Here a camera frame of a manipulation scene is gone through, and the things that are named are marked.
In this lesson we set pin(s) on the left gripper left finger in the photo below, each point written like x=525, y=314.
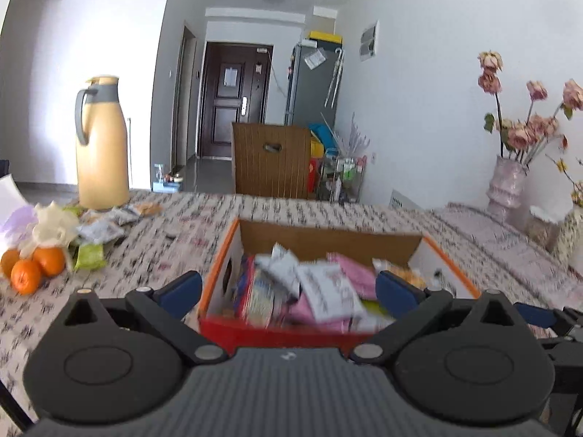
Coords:
x=160, y=312

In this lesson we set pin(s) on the red cardboard snack box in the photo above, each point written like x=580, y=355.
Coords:
x=415, y=258

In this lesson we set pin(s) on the grey white snack pack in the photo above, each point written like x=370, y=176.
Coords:
x=328, y=291

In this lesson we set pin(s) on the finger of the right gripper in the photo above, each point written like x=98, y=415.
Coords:
x=536, y=316

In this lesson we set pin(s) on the front orange mandarin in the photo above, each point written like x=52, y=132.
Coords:
x=26, y=276

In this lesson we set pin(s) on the orange mandarin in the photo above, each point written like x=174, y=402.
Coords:
x=26, y=276
x=8, y=260
x=51, y=261

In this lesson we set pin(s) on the dried pink rose bouquet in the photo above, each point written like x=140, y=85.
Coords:
x=522, y=140

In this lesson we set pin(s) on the calligraphy print tablecloth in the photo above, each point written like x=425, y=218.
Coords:
x=75, y=361

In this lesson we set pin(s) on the grey refrigerator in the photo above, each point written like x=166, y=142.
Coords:
x=314, y=82

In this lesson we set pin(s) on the pink folded table runner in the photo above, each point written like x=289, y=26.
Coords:
x=533, y=267

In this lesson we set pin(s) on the pink snack pack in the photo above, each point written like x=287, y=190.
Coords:
x=361, y=277
x=300, y=312

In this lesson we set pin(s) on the metal wire storage rack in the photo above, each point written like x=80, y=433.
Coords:
x=341, y=179

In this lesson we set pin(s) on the rear orange mandarin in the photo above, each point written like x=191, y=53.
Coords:
x=51, y=261

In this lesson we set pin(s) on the floral patterned small vase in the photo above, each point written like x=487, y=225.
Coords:
x=569, y=232

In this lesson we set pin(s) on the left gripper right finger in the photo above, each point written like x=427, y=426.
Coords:
x=414, y=312

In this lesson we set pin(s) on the wooden chair back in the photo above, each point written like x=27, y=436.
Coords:
x=270, y=160

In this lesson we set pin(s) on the green snack pack on left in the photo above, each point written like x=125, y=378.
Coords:
x=90, y=257

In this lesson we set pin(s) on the red silver snack bag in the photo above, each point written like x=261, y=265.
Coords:
x=258, y=299

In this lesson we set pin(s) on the pink textured flower vase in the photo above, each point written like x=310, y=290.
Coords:
x=505, y=188

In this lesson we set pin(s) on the dark brown entrance door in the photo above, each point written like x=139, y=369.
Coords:
x=235, y=90

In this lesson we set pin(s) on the yellow thermos jug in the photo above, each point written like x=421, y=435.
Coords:
x=102, y=160

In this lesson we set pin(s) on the white printed snack pack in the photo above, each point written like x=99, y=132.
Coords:
x=281, y=266

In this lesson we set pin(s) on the left orange mandarin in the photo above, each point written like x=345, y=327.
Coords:
x=8, y=260

